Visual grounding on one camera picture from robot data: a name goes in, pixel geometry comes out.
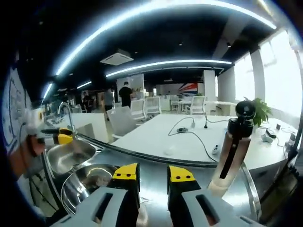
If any long ceiling light strip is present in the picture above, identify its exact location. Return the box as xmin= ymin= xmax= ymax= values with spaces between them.
xmin=55 ymin=0 xmax=277 ymax=77
xmin=105 ymin=59 xmax=233 ymax=78

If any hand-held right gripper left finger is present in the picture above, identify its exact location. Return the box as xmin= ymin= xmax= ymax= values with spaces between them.
xmin=49 ymin=162 xmax=141 ymax=227

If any ceiling air conditioner unit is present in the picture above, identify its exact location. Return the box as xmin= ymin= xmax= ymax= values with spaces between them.
xmin=99 ymin=49 xmax=134 ymax=65

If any clear water bottle black lid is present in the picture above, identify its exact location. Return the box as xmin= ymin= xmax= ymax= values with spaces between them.
xmin=207 ymin=100 xmax=257 ymax=197

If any green potted plant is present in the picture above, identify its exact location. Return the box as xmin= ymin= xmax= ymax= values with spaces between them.
xmin=243 ymin=96 xmax=273 ymax=128

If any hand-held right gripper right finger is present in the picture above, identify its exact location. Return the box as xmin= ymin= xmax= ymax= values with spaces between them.
xmin=166 ymin=165 xmax=260 ymax=227

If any black desk cable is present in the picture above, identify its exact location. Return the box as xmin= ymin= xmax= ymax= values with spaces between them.
xmin=204 ymin=112 xmax=238 ymax=130

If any white office chair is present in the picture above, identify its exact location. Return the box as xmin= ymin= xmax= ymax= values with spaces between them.
xmin=107 ymin=106 xmax=138 ymax=140
xmin=130 ymin=99 xmax=146 ymax=122
xmin=144 ymin=96 xmax=162 ymax=117
xmin=189 ymin=95 xmax=206 ymax=115

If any short ceiling light strip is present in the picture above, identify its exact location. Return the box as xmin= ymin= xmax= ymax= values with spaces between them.
xmin=76 ymin=80 xmax=92 ymax=89
xmin=43 ymin=82 xmax=53 ymax=99

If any stainless steel sink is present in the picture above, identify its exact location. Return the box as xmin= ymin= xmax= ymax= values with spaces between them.
xmin=46 ymin=139 xmax=98 ymax=176

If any stainless steel bowl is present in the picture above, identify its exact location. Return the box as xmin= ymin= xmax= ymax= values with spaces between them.
xmin=61 ymin=163 xmax=122 ymax=215

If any grey desk cable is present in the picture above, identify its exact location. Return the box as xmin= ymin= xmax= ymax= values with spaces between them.
xmin=169 ymin=116 xmax=219 ymax=163

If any small white desk device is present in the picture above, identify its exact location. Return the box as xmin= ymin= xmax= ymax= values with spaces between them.
xmin=261 ymin=129 xmax=277 ymax=143

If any wall poster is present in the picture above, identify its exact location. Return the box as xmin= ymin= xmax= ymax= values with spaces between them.
xmin=4 ymin=68 xmax=32 ymax=148

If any person's left hand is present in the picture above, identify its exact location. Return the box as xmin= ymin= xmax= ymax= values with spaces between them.
xmin=25 ymin=135 xmax=46 ymax=158

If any black laptop stand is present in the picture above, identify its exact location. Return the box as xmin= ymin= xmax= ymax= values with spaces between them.
xmin=260 ymin=132 xmax=301 ymax=209

